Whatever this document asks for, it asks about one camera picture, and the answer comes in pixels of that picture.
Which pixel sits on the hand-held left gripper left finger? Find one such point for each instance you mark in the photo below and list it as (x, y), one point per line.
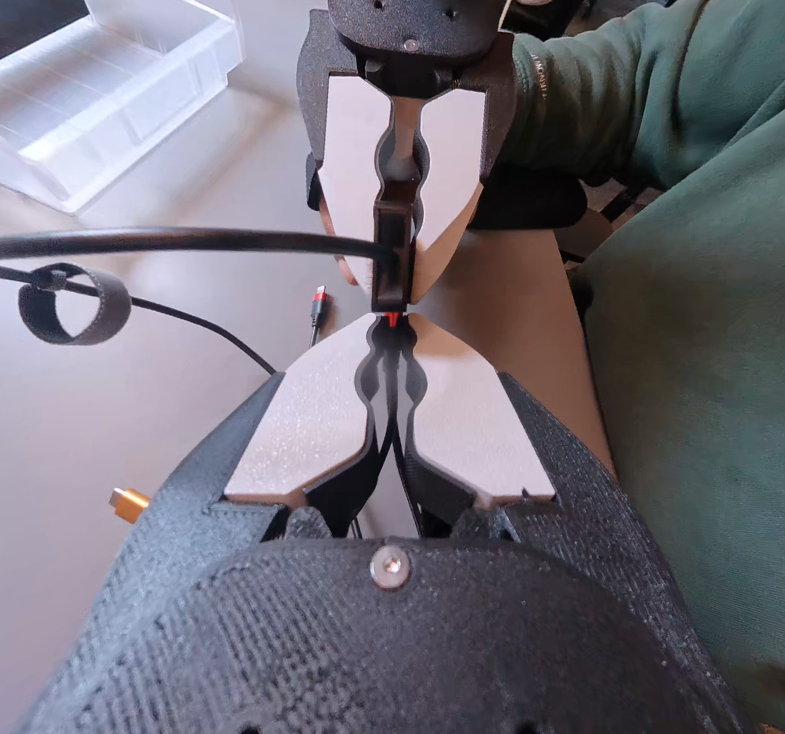
(300, 427)

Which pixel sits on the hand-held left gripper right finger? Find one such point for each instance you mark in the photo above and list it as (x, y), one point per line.
(478, 427)

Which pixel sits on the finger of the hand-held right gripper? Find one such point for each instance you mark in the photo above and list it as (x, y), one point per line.
(454, 151)
(352, 145)

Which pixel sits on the clear plastic bin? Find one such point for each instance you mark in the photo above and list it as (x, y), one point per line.
(122, 71)

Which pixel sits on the person's right hand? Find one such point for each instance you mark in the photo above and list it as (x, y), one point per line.
(349, 271)

